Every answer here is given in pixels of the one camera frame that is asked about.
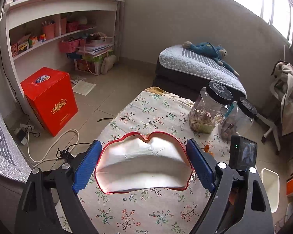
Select paper sheets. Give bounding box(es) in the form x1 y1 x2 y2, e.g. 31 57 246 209
71 75 97 95

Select thick white cable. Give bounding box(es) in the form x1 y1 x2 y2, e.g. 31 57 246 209
27 129 80 162

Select small pink basket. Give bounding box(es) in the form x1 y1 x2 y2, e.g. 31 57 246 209
66 21 79 33

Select grey office chair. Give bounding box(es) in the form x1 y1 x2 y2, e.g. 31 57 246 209
256 61 293 155

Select red snack packet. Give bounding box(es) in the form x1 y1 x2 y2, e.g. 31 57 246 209
94 131 193 195

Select white shelf unit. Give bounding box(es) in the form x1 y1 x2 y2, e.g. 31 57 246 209
0 0 125 103

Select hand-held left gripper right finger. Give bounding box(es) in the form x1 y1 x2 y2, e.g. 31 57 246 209
186 138 274 234

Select clear storage box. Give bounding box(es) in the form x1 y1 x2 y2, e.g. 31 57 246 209
74 51 114 75

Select teal card box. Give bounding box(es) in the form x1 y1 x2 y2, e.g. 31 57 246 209
226 102 237 118

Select beige blanket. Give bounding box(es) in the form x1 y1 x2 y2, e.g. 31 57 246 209
270 60 293 136

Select pink pen cup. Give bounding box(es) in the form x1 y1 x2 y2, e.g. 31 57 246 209
42 21 56 40

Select grey patterned cloth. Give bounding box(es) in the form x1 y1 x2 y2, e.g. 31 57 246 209
0 97 31 183

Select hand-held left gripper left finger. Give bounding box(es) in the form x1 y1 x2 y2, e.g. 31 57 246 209
15 140 102 234

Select white power strip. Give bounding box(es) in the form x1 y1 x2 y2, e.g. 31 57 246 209
14 124 35 145

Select floral tablecloth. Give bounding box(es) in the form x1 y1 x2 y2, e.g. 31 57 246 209
55 86 235 234

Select dark ottoman bench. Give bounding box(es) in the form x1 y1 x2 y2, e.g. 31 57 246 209
154 54 247 101

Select pile of papers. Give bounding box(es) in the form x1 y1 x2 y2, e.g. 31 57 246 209
77 33 114 56

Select red carton box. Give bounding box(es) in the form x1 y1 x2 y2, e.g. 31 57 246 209
20 67 79 137

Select blue stuffed monkey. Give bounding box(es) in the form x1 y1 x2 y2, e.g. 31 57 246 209
182 41 240 76

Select yellow toy box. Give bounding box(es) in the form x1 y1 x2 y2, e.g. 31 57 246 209
17 35 31 52

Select black charger cable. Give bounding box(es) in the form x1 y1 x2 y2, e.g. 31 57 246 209
56 143 98 160

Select clear jar black lid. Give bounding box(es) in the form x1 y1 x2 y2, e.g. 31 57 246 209
218 97 258 140
188 81 233 134

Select grey quilted cover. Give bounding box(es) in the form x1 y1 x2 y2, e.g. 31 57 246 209
159 44 247 98

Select white plastic waste bin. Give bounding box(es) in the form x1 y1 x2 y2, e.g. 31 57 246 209
261 168 280 214

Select wide pink basket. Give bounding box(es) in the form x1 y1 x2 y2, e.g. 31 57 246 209
59 38 82 53

